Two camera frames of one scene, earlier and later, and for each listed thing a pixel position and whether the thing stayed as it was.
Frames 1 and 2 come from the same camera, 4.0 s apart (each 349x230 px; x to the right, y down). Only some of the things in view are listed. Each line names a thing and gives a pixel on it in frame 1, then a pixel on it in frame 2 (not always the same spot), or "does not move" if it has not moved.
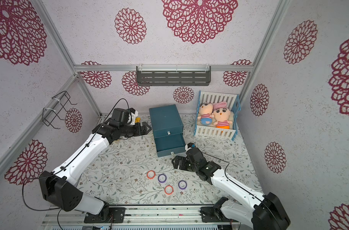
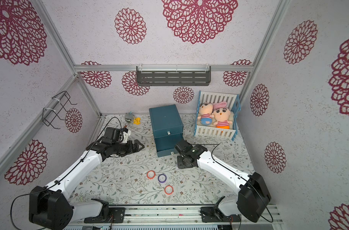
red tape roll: (151, 174) does not move
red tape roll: (168, 189) does not move
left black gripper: (145, 131) to (131, 149)
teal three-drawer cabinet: (168, 130) does not move
